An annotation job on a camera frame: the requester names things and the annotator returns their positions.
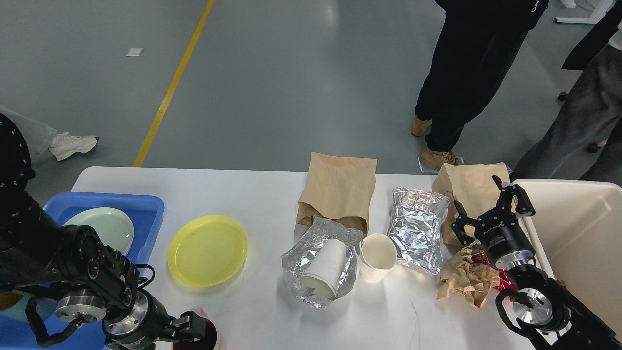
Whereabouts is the person in grey trousers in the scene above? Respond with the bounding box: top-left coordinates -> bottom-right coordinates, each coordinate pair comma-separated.
510,1 -> 622,185

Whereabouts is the silver foil bag right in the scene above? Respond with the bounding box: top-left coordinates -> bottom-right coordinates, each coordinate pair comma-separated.
387,188 -> 449,276

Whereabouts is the white furniture base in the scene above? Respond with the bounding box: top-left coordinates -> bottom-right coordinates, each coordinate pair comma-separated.
553,0 -> 616,25

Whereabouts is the brown paper bag right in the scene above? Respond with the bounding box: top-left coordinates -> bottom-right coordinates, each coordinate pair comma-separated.
432,162 -> 509,252

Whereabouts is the brown paper bag middle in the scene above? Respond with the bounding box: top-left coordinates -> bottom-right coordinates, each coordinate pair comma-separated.
297,152 -> 377,235

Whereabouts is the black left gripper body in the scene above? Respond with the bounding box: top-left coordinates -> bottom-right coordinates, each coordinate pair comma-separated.
102,291 -> 175,350

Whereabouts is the person with white sneaker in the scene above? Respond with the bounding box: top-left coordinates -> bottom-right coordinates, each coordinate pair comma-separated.
0,106 -> 99,161

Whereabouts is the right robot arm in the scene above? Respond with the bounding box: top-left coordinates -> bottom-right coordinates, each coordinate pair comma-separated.
451,175 -> 621,350

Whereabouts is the crumpled brown paper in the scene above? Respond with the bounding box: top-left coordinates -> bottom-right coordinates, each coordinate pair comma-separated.
436,248 -> 500,308

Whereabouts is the person in black clothes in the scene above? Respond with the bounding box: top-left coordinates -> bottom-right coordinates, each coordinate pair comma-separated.
411,0 -> 548,170

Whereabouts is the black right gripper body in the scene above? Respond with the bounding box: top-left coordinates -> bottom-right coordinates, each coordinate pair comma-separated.
475,209 -> 535,270

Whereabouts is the brown paper bag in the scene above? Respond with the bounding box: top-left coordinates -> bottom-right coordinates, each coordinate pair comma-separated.
432,162 -> 509,252
297,152 -> 377,235

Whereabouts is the yellow plastic plate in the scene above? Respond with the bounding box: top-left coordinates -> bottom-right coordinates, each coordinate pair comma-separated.
167,215 -> 248,288

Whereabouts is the blue plastic tray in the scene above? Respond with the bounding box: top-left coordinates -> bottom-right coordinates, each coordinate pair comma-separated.
0,192 -> 165,350

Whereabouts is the pale green plate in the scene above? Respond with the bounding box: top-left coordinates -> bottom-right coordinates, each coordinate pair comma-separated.
64,207 -> 134,255

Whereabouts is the white paper cup upright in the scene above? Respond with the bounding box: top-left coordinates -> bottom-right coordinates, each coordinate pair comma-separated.
355,233 -> 397,283

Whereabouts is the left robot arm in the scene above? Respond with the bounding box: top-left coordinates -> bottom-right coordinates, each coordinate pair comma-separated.
0,116 -> 220,350

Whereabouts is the pink mug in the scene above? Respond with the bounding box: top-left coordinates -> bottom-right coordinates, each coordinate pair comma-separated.
171,307 -> 221,350

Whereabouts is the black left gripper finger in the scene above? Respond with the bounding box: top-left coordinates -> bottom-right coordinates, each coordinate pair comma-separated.
170,311 -> 207,343

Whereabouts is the cream plastic bin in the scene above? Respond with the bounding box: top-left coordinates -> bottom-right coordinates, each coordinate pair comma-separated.
516,179 -> 622,337

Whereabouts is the teal green mug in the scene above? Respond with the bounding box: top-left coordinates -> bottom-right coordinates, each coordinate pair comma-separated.
0,292 -> 56,323

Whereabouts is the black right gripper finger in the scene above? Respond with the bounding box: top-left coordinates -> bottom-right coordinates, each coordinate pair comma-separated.
451,201 -> 483,249
492,175 -> 536,217

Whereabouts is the white paper cup lying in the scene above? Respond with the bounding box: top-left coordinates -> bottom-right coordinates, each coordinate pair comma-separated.
300,238 -> 346,299

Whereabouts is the red wrapper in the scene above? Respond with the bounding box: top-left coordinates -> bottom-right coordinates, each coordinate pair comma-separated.
471,249 -> 519,292

